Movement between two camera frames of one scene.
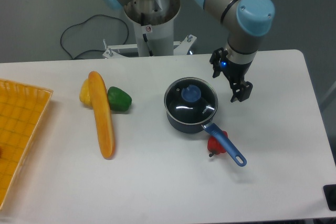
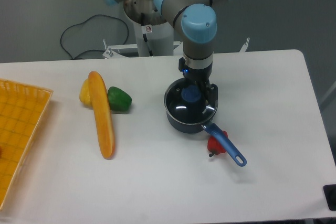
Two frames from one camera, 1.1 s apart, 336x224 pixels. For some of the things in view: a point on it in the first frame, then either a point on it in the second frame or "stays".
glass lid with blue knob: (191, 100) stays
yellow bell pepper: (84, 94) stays
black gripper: (236, 72) to (201, 77)
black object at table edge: (329, 191) stays
